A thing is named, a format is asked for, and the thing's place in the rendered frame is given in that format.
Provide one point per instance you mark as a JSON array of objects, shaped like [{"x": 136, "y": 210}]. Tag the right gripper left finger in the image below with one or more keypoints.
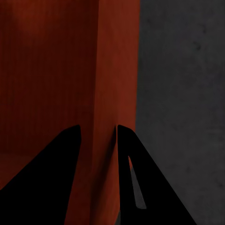
[{"x": 39, "y": 193}]

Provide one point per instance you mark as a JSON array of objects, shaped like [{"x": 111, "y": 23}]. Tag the storage box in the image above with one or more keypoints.
[{"x": 65, "y": 63}]

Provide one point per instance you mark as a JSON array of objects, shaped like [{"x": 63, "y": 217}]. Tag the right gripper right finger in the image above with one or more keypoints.
[{"x": 163, "y": 205}]

